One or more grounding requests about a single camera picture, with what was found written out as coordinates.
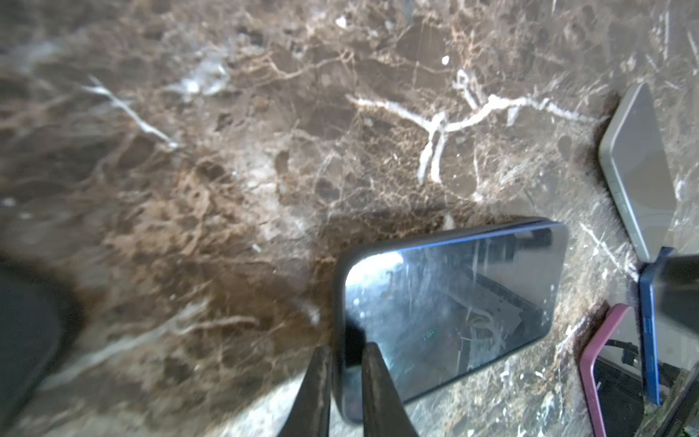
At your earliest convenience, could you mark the blue phone black screen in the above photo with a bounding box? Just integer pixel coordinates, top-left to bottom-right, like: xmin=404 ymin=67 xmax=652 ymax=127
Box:
xmin=343 ymin=220 xmax=569 ymax=405

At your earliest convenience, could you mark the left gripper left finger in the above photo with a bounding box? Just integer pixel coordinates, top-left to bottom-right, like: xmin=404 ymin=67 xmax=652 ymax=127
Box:
xmin=278 ymin=345 xmax=332 ymax=437

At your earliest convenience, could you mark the black phone case tilted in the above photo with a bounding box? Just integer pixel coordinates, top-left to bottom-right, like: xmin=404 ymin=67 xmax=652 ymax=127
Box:
xmin=1 ymin=257 xmax=84 ymax=431

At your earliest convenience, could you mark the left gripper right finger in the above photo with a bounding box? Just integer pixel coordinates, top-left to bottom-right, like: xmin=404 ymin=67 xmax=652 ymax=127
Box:
xmin=362 ymin=342 xmax=419 ymax=437

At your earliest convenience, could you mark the black phone tilted far right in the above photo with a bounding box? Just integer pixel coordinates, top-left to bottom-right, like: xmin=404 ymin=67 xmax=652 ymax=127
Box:
xmin=598 ymin=83 xmax=677 ymax=263

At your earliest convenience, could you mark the black phone case horizontal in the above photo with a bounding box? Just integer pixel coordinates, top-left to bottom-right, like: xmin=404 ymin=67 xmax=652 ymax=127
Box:
xmin=331 ymin=217 xmax=570 ymax=426

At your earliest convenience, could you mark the black phone middle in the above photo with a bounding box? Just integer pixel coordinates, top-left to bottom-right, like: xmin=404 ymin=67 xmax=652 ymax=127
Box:
xmin=578 ymin=302 xmax=699 ymax=437

